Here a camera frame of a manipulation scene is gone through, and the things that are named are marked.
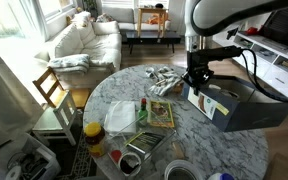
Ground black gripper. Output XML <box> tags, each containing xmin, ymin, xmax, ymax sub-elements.
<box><xmin>182</xmin><ymin>64</ymin><xmax>215</xmax><ymax>97</ymax></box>

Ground dark blue shoe box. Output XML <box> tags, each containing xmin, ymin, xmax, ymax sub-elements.
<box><xmin>181</xmin><ymin>75</ymin><xmax>288</xmax><ymax>133</ymax></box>

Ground green sauce bottle red cap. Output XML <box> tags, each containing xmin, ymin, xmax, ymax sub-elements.
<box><xmin>137</xmin><ymin>97</ymin><xmax>149</xmax><ymax>128</ymax></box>

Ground blue white bottle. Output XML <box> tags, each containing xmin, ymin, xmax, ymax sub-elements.
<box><xmin>207</xmin><ymin>172</ymin><xmax>236</xmax><ymax>180</ymax></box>

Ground brown cardboard box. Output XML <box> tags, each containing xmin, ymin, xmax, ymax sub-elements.
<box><xmin>263</xmin><ymin>152</ymin><xmax>288</xmax><ymax>180</ymax></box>

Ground orange brown wooden piece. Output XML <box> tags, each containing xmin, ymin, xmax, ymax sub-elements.
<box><xmin>173</xmin><ymin>83</ymin><xmax>185</xmax><ymax>94</ymax></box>

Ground grey white striped cloth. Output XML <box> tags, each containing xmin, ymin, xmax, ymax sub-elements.
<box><xmin>145</xmin><ymin>65</ymin><xmax>185</xmax><ymax>98</ymax></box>

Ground green magazine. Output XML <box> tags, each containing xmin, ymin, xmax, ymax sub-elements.
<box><xmin>148</xmin><ymin>99</ymin><xmax>176</xmax><ymax>129</ymax></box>

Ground clear plastic container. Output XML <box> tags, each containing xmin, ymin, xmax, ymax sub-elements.
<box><xmin>105</xmin><ymin>113</ymin><xmax>178</xmax><ymax>162</ymax></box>

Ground dark hanging jacket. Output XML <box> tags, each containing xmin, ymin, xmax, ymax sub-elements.
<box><xmin>226</xmin><ymin>27</ymin><xmax>240</xmax><ymax>40</ymax></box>

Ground black coffee table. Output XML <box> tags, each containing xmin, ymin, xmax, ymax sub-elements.
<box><xmin>125</xmin><ymin>30</ymin><xmax>182</xmax><ymax>54</ymax></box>

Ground white paper napkin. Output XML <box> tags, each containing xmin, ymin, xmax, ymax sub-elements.
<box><xmin>103</xmin><ymin>100</ymin><xmax>137</xmax><ymax>136</ymax></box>

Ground orange toy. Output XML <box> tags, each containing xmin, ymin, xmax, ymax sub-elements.
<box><xmin>147</xmin><ymin>13</ymin><xmax>169</xmax><ymax>26</ymax></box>

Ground red object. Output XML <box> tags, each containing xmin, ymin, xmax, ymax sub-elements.
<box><xmin>245</xmin><ymin>26</ymin><xmax>260</xmax><ymax>37</ymax></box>

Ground white TV console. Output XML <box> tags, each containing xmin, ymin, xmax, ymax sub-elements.
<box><xmin>213</xmin><ymin>31</ymin><xmax>288</xmax><ymax>99</ymax></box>

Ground light wooden stool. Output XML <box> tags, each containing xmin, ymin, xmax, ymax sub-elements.
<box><xmin>136</xmin><ymin>7</ymin><xmax>169</xmax><ymax>38</ymax></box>

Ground white cup dark contents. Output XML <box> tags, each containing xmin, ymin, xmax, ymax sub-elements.
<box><xmin>117</xmin><ymin>151</ymin><xmax>142</xmax><ymax>178</ymax></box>

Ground red lid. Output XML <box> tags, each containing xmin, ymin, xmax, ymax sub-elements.
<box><xmin>110</xmin><ymin>149</ymin><xmax>123</xmax><ymax>164</ymax></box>

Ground white sectional sofa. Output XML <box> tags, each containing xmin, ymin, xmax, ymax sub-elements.
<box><xmin>33</xmin><ymin>11</ymin><xmax>123</xmax><ymax>89</ymax></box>

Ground light grey couch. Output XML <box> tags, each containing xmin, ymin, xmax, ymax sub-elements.
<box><xmin>101</xmin><ymin>6</ymin><xmax>172</xmax><ymax>33</ymax></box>

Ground black television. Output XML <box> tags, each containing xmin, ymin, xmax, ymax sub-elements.
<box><xmin>263</xmin><ymin>6</ymin><xmax>288</xmax><ymax>48</ymax></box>

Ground jar with yellow lid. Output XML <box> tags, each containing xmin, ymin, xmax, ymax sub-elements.
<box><xmin>83</xmin><ymin>121</ymin><xmax>107</xmax><ymax>158</ymax></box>

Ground brown wooden chair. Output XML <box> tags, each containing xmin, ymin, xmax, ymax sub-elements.
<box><xmin>32</xmin><ymin>67</ymin><xmax>92</xmax><ymax>109</ymax></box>

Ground patterned cushion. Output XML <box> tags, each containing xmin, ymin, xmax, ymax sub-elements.
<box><xmin>95</xmin><ymin>13</ymin><xmax>117</xmax><ymax>24</ymax></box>

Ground folded grey blanket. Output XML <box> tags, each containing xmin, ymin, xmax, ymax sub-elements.
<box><xmin>47</xmin><ymin>54</ymin><xmax>91</xmax><ymax>75</ymax></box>

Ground green house plant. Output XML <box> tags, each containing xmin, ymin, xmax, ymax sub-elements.
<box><xmin>82</xmin><ymin>0</ymin><xmax>99</xmax><ymax>18</ymax></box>

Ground patterned dark rug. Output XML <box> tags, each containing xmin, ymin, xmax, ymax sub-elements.
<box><xmin>55</xmin><ymin>129</ymin><xmax>98</xmax><ymax>180</ymax></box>

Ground white wooden chair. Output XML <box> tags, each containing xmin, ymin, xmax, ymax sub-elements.
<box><xmin>32</xmin><ymin>90</ymin><xmax>79</xmax><ymax>147</ymax></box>

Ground clear storage bin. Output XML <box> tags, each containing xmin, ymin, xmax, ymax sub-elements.
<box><xmin>0</xmin><ymin>133</ymin><xmax>62</xmax><ymax>180</ymax></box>

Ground white curtain sheet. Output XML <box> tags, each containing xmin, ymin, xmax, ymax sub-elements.
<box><xmin>0</xmin><ymin>36</ymin><xmax>45</xmax><ymax>154</ymax></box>

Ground white paper roll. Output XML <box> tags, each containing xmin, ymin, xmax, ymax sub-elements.
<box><xmin>5</xmin><ymin>165</ymin><xmax>22</xmax><ymax>180</ymax></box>

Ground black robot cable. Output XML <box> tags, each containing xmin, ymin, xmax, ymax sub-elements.
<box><xmin>240</xmin><ymin>49</ymin><xmax>288</xmax><ymax>104</ymax></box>

